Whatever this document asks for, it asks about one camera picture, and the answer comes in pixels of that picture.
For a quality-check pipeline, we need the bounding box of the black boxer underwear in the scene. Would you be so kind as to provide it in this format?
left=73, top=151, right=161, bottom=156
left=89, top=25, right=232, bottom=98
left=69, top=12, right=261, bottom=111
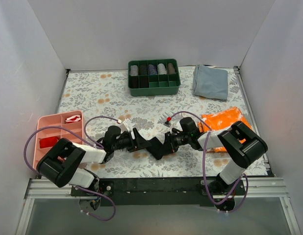
left=146, top=137, right=172, bottom=160

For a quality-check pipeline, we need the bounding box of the orange white patterned cloth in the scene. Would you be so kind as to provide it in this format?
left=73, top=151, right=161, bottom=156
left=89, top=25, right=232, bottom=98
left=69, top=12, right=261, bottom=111
left=198, top=106, right=253, bottom=153

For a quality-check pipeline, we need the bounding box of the light blue cloth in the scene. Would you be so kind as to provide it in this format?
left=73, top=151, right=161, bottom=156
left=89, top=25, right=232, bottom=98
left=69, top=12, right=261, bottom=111
left=193, top=65, right=228, bottom=100

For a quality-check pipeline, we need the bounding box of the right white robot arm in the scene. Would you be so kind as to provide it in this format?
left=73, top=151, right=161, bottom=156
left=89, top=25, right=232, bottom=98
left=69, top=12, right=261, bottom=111
left=159, top=117, right=268, bottom=195

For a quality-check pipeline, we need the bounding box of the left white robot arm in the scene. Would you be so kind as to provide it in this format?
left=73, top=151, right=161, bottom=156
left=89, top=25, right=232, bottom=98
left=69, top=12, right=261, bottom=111
left=36, top=126, right=152, bottom=196

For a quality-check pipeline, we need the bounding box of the red white rolled cloth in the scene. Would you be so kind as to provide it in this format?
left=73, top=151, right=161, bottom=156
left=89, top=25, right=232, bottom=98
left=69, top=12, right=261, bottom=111
left=65, top=115, right=81, bottom=123

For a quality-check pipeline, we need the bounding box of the red rolled cloth middle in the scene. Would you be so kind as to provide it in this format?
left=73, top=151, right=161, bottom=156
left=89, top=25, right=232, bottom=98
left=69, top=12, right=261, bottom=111
left=39, top=136, right=60, bottom=148

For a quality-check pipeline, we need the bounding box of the green compartment organizer box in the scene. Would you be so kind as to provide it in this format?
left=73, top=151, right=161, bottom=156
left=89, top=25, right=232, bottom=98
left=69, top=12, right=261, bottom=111
left=127, top=58, right=181, bottom=96

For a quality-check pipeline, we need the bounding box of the pink compartment organizer tray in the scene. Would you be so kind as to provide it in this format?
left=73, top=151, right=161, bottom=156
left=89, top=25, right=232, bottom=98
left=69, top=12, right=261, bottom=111
left=33, top=110, right=84, bottom=168

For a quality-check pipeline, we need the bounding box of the brown rolled sock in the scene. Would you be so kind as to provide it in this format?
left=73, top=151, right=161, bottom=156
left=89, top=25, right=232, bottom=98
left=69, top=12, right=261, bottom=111
left=167, top=63, right=176, bottom=74

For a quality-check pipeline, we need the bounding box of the blue patterned rolled sock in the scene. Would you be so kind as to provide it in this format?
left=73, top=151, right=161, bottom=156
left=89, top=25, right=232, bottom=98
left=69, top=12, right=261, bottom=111
left=148, top=64, right=158, bottom=75

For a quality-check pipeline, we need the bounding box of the black speckled rolled sock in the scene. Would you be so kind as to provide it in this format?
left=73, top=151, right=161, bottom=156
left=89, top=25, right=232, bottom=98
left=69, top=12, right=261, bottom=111
left=139, top=64, right=148, bottom=75

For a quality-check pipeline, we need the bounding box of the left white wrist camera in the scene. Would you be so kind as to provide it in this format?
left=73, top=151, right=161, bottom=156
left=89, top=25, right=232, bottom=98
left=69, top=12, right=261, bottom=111
left=117, top=118, right=131, bottom=132

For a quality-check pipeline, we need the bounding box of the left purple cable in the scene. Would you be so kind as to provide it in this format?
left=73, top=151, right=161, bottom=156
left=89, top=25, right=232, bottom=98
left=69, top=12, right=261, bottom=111
left=24, top=116, right=117, bottom=221

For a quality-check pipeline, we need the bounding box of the aluminium frame rail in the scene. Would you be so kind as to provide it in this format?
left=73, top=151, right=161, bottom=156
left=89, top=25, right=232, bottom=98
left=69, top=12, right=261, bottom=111
left=25, top=177, right=289, bottom=199

